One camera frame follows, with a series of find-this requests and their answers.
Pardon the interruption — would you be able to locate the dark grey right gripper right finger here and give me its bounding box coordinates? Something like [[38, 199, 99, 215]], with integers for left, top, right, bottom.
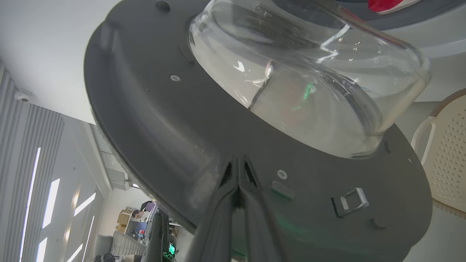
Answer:
[[232, 155, 289, 262]]

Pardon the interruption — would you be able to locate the brown cardboard box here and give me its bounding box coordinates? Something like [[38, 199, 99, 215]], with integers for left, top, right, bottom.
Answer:
[[115, 207, 132, 234]]

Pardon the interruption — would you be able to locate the cream perforated plastic laundry basket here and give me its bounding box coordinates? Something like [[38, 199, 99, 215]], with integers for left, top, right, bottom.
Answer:
[[411, 88, 466, 219]]

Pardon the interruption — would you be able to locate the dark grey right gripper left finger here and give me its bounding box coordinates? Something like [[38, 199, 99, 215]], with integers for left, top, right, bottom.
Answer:
[[185, 156, 239, 262]]

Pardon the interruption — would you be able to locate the dark upright machine with green light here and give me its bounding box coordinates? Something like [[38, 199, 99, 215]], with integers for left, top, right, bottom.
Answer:
[[144, 212, 178, 262]]

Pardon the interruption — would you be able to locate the red garment with white trim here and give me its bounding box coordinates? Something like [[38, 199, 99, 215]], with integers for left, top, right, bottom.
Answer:
[[368, 0, 423, 15]]

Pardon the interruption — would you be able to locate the grey round washing machine door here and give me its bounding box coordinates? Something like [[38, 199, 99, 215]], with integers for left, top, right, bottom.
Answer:
[[84, 0, 434, 262]]

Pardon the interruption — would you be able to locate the white Hisense washing machine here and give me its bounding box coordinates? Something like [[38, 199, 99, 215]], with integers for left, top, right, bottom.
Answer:
[[273, 0, 466, 103]]

